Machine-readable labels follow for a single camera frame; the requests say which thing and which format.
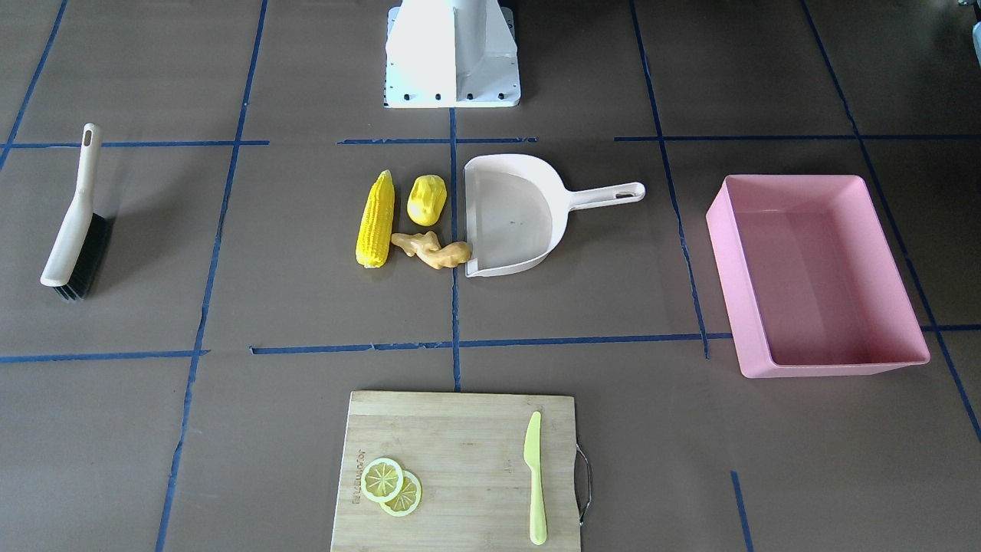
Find pink plastic bin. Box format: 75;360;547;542
707;174;931;380

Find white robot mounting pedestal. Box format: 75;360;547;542
383;1;522;109

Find light green plastic knife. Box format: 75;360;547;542
523;411;549;546

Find upper toy lemon slice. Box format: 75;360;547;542
360;457;405;504

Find beige plastic dustpan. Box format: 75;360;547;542
464;153;647;278

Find yellow toy bell pepper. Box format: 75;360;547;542
406;174;448;227

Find yellow toy corn cob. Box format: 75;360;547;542
355;170;395;268

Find bamboo cutting board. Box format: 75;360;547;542
330;391;581;551

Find tan toy ginger root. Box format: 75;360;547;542
390;231;472;270

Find beige hand brush black bristles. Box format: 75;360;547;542
39;123;112;303

